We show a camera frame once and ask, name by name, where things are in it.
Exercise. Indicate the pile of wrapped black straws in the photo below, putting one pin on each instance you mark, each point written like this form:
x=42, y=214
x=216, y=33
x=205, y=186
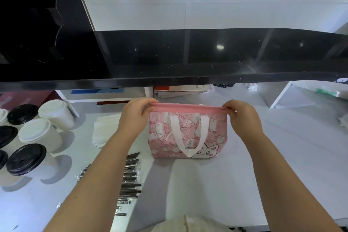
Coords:
x=130, y=174

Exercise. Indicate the white framed glass partition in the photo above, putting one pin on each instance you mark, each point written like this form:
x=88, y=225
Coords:
x=190, y=9

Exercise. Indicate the black glossy counter shelf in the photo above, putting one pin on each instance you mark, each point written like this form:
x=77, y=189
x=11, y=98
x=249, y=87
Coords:
x=174, y=55

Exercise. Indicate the white shelf divider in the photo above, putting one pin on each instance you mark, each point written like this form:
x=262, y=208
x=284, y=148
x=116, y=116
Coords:
x=274, y=94

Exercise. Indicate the person's right forearm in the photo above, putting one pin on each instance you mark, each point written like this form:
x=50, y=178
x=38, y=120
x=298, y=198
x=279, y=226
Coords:
x=285, y=183

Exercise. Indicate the person's left forearm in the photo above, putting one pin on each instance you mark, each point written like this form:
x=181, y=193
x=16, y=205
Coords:
x=89, y=185

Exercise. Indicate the stack of books and papers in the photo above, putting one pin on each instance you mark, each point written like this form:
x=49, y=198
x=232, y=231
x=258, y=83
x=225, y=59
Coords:
x=182, y=91

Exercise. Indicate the person's left thumb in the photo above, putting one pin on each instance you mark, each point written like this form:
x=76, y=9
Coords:
x=146, y=110

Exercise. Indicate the pink cartoon print tote bag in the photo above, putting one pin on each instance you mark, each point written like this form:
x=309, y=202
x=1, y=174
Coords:
x=187, y=128

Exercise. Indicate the person's left hand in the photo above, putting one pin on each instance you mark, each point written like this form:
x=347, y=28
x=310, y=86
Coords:
x=130, y=119

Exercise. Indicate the black lidded paper cup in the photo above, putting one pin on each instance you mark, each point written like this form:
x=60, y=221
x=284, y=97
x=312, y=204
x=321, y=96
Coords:
x=6, y=135
x=27, y=159
x=23, y=114
x=2, y=159

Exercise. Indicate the dark red folder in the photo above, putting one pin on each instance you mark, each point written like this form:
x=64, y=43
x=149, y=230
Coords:
x=25, y=98

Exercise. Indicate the stack of white napkins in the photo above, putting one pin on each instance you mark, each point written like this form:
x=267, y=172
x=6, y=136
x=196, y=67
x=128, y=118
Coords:
x=104, y=130

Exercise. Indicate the person's right thumb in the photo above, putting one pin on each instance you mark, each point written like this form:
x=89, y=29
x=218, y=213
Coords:
x=232, y=113

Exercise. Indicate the crumpled white paper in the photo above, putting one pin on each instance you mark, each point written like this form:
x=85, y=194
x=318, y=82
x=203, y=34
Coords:
x=251, y=86

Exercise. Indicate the green and clear plastic bag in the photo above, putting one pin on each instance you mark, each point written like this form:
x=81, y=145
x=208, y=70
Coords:
x=330, y=92

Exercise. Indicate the white lidded paper cup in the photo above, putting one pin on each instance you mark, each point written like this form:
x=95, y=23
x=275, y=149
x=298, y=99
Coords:
x=39, y=134
x=55, y=113
x=2, y=116

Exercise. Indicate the person's right hand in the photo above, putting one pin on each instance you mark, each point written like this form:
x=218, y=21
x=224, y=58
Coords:
x=244, y=120

